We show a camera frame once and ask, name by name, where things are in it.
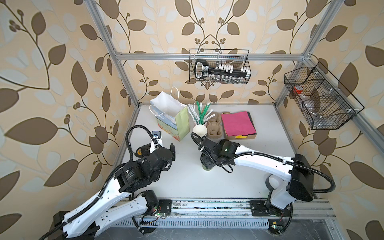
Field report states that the green paper coffee cup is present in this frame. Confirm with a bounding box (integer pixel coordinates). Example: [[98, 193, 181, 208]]
[[202, 164, 215, 171]]

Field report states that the brown pulp cup carrier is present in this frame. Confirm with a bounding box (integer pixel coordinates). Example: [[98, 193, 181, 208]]
[[207, 116, 223, 139]]

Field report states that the stack of paper cups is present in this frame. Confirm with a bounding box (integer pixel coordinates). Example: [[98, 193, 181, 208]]
[[193, 125, 208, 138]]

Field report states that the black plastic cup lid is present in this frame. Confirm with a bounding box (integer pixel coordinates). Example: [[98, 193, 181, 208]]
[[200, 154, 215, 166]]

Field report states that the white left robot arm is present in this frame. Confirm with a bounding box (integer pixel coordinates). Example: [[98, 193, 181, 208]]
[[41, 125, 176, 240]]

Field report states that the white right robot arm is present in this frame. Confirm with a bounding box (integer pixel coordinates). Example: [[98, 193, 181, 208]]
[[191, 134, 336, 210]]

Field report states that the brown cardboard napkin box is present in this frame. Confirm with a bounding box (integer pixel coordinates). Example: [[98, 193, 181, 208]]
[[221, 111, 258, 141]]

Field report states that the green wrapped straw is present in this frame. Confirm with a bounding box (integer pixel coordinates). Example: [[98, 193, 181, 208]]
[[197, 101, 211, 121]]

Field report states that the green white paper gift bag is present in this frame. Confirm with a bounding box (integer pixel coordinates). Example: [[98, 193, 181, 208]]
[[149, 87, 190, 142]]

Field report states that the white wrapped straw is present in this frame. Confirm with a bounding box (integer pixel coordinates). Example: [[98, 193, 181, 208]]
[[187, 104, 199, 125]]

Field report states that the grey tape roll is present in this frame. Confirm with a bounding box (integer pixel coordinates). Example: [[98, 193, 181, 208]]
[[266, 175, 280, 191]]

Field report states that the black handheld tool in basket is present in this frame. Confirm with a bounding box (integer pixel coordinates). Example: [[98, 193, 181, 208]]
[[194, 60, 251, 79]]

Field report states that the red capped clear bottle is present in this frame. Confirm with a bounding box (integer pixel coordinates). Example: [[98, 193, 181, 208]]
[[293, 85, 308, 101]]

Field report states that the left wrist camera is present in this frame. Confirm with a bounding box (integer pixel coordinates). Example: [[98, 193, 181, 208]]
[[152, 131, 163, 146]]

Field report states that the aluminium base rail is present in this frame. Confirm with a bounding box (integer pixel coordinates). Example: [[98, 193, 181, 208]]
[[154, 198, 336, 220]]

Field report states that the black wire basket rear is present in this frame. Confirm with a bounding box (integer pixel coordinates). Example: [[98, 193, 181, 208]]
[[189, 48, 252, 85]]

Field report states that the black wire basket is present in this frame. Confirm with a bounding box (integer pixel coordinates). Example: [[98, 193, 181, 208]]
[[284, 62, 365, 130], [189, 48, 252, 85]]

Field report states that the black wire basket right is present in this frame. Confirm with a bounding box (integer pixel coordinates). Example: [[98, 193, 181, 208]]
[[284, 62, 365, 130]]

